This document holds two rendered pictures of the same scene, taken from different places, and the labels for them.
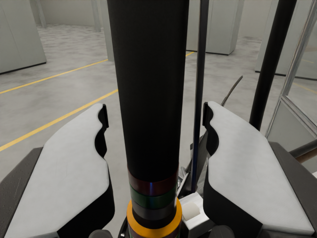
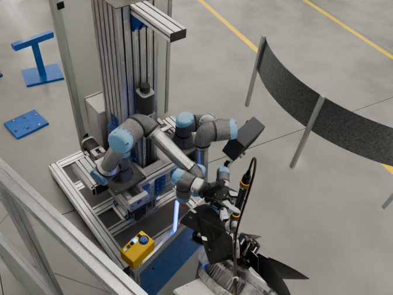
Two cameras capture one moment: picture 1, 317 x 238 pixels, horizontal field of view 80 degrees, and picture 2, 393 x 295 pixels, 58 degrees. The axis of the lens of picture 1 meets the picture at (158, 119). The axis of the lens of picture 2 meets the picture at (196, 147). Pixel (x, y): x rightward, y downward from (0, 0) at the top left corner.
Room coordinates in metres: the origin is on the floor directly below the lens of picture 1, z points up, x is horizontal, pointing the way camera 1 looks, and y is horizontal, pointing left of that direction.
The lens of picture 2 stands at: (0.29, -0.93, 2.80)
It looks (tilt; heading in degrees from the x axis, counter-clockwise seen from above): 46 degrees down; 115
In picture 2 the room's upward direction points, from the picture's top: 7 degrees clockwise
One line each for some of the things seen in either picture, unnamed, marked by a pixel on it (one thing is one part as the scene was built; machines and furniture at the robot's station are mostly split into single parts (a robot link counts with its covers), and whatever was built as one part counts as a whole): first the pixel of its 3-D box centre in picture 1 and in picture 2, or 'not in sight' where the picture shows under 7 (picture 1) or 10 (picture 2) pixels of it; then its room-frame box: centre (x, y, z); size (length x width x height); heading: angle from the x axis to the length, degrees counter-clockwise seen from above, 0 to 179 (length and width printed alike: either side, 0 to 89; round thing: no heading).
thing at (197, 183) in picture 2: not in sight; (198, 187); (-0.11, -0.01, 1.48); 0.08 x 0.05 x 0.08; 92
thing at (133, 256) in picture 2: not in sight; (137, 250); (-0.31, -0.24, 1.02); 0.16 x 0.10 x 0.11; 82
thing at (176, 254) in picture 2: not in sight; (180, 250); (-0.25, 0.15, 0.45); 0.82 x 0.01 x 0.66; 82
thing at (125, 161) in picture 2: not in sight; (119, 157); (-0.70, 0.11, 1.20); 0.13 x 0.12 x 0.14; 91
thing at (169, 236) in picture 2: not in sight; (183, 222); (-0.25, 0.15, 0.82); 0.90 x 0.04 x 0.08; 82
